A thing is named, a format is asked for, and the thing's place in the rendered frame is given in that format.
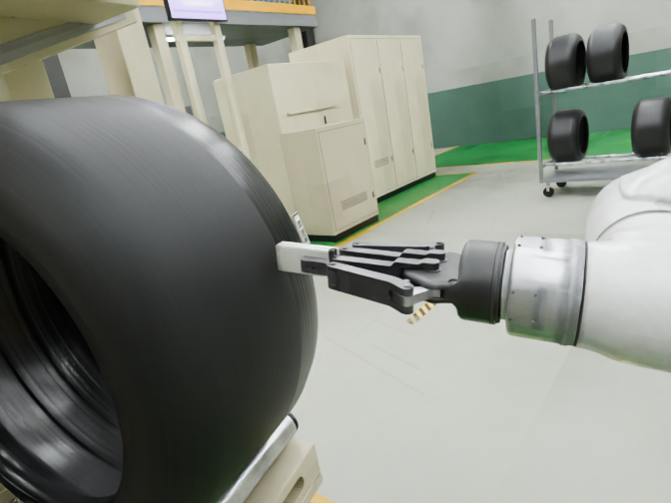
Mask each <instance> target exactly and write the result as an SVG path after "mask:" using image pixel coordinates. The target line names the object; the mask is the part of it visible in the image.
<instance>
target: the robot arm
mask: <svg viewBox="0 0 671 503"><path fill-rule="evenodd" d="M276 252H277V261H278V270H282V271H289V272H296V273H303V274H310V275H317V276H324V277H327V278H328V287H329V288H330V289H333V290H337V291H340V292H343V293H347V294H350V295H354V296H357V297H360V298H364V299H367V300H371V301H374V302H377V303H381V304H384V305H387V306H390V307H392V308H393V309H395V310H397V311H398V312H400V313H402V314H412V313H413V305H414V304H416V303H419V302H421V301H426V302H428V303H452V304H453V305H454V306H455V307H456V312H457V315H458V316H459V317H460V318H461V319H463V320H469V321H475V322H481V323H487V324H493V325H496V324H497V323H500V320H501V319H504V320H505V329H506V332H507V333H508V334H509V335H511V336H517V337H523V338H529V339H535V340H541V341H546V342H552V343H558V344H559V345H563V346H567V345H570V346H575V347H579V348H584V349H587V350H590V351H593V352H596V353H599V354H601V355H603V356H605V357H607V358H609V359H612V360H614V361H617V362H621V363H625V364H629V365H633V366H637V367H641V368H647V369H652V370H657V371H662V372H667V373H671V156H670V157H668V158H666V159H664V160H662V161H660V162H658V163H655V164H653V165H651V166H649V167H646V168H644V169H641V170H637V171H635V172H632V173H630V174H627V175H625V176H622V177H620V178H618V179H616V180H615V181H613V182H612V183H610V184H609V185H607V186H606V187H605V188H604V189H603V190H602V191H601V192H600V193H599V194H598V195H597V197H596V198H595V200H594V201H593V203H592V205H591V207H590V209H589V212H588V215H587V218H586V224H585V232H584V241H580V240H577V239H571V240H563V239H551V238H545V237H541V238H538V237H526V236H520V237H518V238H517V239H516V242H515V245H514V249H513V250H510V249H509V246H508V245H506V244H505V242H494V241H483V240H469V241H468V242H467V243H466V244H465V245H464V247H463V250H462V253H461V254H459V253H456V252H451V251H449V252H445V250H444V242H430V243H375V242H354V243H352V248H351V247H342V248H339V249H338V248H334V247H325V246H316V245H307V244H298V243H289V242H281V243H279V244H277V245H276Z"/></svg>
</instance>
